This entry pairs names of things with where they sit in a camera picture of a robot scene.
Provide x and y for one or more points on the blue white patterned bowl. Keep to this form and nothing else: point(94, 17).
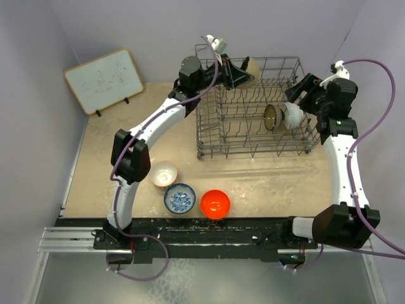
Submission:
point(179, 198)

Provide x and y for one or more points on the grey wire dish rack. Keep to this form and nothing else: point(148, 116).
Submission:
point(231, 122)

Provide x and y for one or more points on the white ceramic bowl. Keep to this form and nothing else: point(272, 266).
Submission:
point(293, 115)

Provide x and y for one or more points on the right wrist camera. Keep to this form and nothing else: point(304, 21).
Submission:
point(338, 72)

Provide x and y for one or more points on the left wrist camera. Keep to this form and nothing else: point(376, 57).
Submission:
point(218, 44)

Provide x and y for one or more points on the black glossy bowl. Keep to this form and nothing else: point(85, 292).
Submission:
point(253, 71)

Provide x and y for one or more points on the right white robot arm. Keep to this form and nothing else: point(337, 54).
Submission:
point(341, 224)

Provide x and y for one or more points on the orange bowl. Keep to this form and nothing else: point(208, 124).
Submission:
point(215, 204)

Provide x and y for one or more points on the beige white bowl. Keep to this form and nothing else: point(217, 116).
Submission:
point(163, 174)

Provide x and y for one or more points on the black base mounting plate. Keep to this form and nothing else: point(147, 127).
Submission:
point(267, 239)

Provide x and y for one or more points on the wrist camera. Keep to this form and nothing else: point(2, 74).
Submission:
point(338, 72)
point(218, 44)

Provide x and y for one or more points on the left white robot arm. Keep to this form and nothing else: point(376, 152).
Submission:
point(130, 154)

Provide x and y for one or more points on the small whiteboard with wood frame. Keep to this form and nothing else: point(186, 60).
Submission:
point(104, 81)

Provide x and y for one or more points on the brown rimmed cream bowl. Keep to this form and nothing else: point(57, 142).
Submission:
point(273, 117)

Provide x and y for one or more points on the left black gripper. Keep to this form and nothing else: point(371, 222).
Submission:
point(231, 75)

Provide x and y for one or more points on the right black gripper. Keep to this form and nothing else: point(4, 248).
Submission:
point(311, 84)

